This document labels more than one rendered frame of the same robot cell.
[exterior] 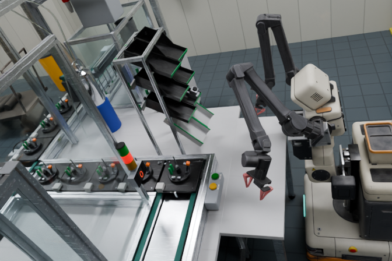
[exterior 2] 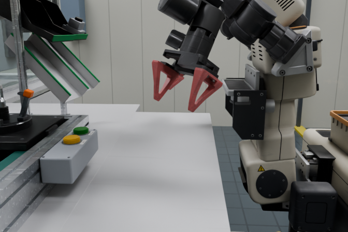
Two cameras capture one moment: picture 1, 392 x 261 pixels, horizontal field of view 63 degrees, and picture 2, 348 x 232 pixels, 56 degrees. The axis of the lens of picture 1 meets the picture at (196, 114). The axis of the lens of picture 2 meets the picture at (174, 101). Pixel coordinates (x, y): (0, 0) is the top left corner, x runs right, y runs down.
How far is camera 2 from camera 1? 1.16 m
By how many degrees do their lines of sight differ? 31
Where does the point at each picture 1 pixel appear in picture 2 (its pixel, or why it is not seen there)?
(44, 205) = not seen: outside the picture
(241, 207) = (127, 192)
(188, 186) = (12, 137)
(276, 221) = (208, 213)
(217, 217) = (63, 205)
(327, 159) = (287, 144)
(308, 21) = (214, 103)
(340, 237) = not seen: outside the picture
